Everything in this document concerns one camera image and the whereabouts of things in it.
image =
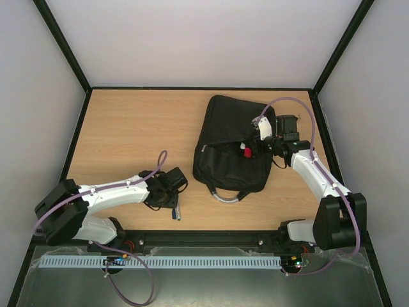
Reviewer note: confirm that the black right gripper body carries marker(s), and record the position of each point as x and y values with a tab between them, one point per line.
259	145

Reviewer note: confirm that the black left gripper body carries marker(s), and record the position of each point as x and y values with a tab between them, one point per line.
167	201

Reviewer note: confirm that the pink highlighter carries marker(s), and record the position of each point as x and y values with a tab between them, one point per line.
247	153

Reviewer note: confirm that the black student bag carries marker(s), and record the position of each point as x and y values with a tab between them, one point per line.
219	163

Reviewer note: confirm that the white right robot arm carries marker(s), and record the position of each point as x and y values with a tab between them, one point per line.
341	216

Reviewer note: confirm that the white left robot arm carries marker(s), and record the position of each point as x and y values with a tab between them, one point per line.
68	212

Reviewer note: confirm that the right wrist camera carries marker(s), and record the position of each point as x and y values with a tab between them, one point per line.
262	124

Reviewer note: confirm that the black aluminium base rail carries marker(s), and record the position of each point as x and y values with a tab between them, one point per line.
142	241

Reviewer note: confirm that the grey slotted cable duct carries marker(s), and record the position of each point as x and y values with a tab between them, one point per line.
161	262

